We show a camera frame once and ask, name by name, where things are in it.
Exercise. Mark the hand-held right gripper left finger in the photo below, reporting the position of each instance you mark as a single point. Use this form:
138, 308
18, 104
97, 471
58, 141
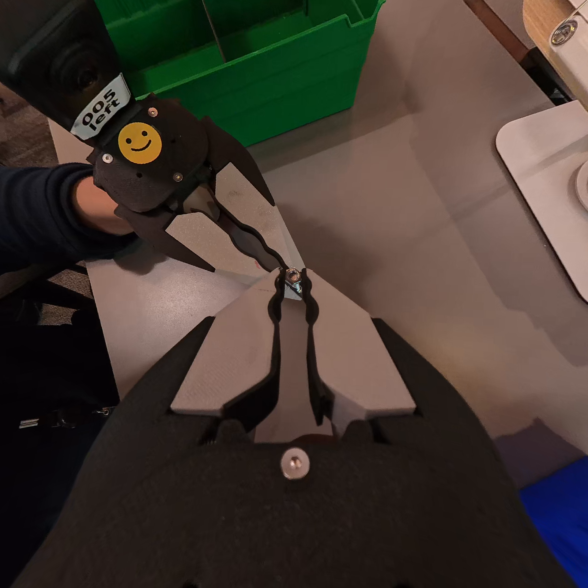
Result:
225, 363

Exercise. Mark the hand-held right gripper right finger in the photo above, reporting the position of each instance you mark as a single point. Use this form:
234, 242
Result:
358, 363

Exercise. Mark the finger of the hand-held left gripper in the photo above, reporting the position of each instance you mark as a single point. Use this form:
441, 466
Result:
206, 239
257, 211

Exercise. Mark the green plastic bin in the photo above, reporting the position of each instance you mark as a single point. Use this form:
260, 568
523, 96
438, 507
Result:
275, 92

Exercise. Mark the person's left forearm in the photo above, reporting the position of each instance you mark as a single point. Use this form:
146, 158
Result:
36, 211

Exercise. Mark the person's left hand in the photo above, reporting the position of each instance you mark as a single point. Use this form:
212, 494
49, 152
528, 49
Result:
96, 211

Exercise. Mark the black bin divider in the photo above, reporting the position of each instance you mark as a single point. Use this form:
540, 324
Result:
216, 36

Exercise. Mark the blue plastic bin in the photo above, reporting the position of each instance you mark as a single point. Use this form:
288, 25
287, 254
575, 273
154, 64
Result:
560, 528

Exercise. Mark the white tilting document stand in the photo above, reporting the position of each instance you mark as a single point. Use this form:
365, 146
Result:
528, 151

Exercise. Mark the black flat device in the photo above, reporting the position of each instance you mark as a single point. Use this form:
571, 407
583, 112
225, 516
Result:
549, 78

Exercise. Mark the round metal clip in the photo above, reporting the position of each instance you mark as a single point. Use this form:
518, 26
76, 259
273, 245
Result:
564, 31

